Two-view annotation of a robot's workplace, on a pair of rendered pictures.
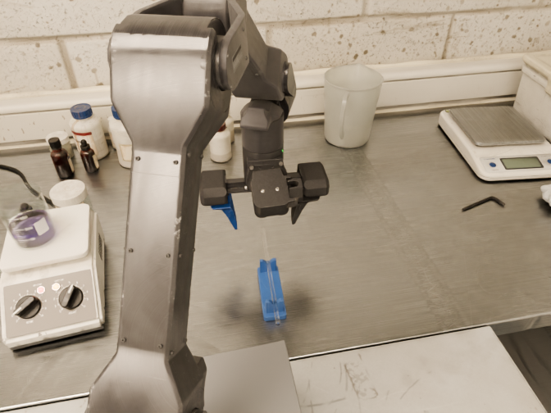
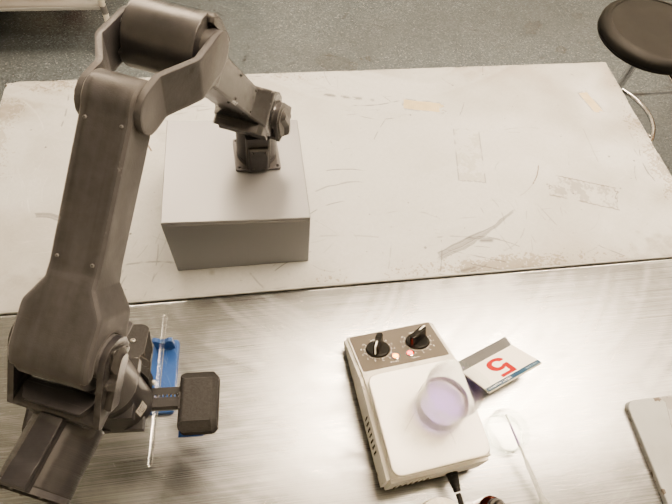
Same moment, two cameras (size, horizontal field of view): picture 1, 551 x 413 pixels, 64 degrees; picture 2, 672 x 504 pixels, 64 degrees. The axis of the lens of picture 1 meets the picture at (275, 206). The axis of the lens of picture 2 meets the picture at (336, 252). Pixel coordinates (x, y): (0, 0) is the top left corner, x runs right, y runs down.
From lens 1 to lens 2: 0.71 m
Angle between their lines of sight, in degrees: 81
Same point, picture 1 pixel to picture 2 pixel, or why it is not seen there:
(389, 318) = not seen: hidden behind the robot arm
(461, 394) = (24, 258)
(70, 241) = (394, 396)
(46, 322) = (396, 332)
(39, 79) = not seen: outside the picture
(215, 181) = (194, 392)
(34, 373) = (396, 308)
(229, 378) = (211, 203)
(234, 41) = (116, 18)
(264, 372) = (183, 203)
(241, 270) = not seen: hidden behind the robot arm
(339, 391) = (129, 270)
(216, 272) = (226, 415)
